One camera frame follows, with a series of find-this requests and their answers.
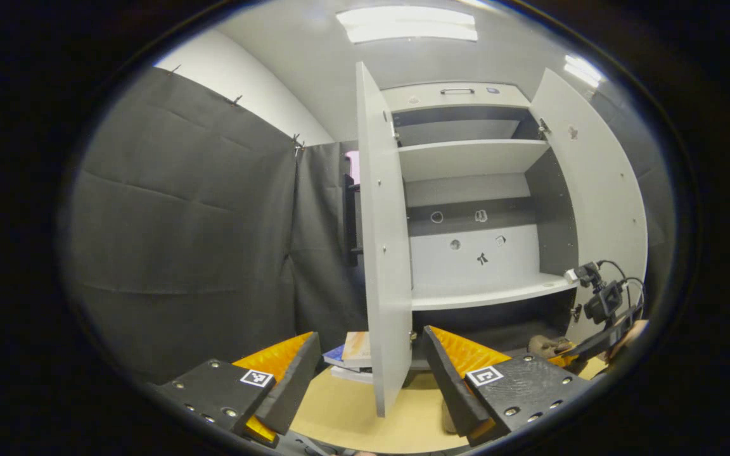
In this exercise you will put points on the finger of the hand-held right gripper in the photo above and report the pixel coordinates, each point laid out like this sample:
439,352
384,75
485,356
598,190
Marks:
564,362

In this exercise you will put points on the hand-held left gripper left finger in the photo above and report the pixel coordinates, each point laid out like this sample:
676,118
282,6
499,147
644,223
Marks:
292,386

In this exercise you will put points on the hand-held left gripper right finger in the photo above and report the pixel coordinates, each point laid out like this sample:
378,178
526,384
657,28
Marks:
447,386

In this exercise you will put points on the white cabinet door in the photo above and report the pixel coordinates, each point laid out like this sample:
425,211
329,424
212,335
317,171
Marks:
387,285
606,190

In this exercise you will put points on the white shoe cabinet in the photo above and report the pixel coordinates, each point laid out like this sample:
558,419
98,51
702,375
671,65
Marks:
473,158

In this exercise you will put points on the blue cover book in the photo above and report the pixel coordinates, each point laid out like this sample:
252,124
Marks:
333,358

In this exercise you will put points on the tan cover book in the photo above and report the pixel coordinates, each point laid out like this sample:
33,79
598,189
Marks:
357,349

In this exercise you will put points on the small ceiling light panel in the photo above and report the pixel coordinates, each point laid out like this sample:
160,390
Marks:
582,69

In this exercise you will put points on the large ceiling light panel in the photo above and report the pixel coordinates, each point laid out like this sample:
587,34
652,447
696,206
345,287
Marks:
406,24

